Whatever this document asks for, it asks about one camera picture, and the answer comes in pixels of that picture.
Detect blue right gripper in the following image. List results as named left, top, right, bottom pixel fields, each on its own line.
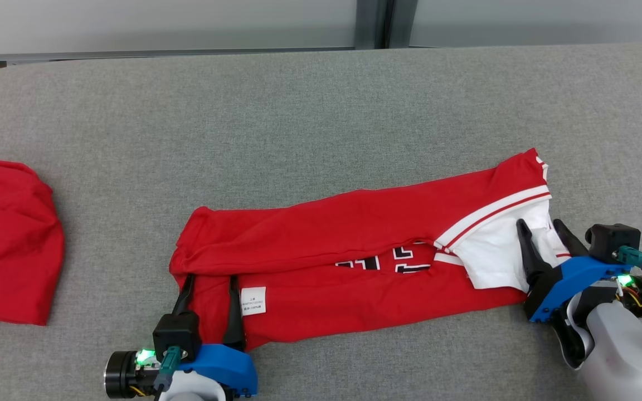
left=516, top=219, right=631, bottom=324

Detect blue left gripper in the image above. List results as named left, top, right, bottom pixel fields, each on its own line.
left=172, top=273, right=259, bottom=397

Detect red basketball jersey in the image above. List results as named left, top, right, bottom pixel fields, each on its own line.
left=169, top=148, right=572, bottom=351

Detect red basketball shorts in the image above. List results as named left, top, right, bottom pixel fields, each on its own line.
left=0, top=160, right=65, bottom=326

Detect grey fabric sofa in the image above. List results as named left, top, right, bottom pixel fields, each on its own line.
left=0, top=43, right=642, bottom=401

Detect left camera cable teal plug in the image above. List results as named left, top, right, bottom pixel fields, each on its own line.
left=153, top=345, right=182, bottom=401

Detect grey wall partition post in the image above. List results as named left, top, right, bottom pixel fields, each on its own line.
left=354, top=0, right=417, bottom=50

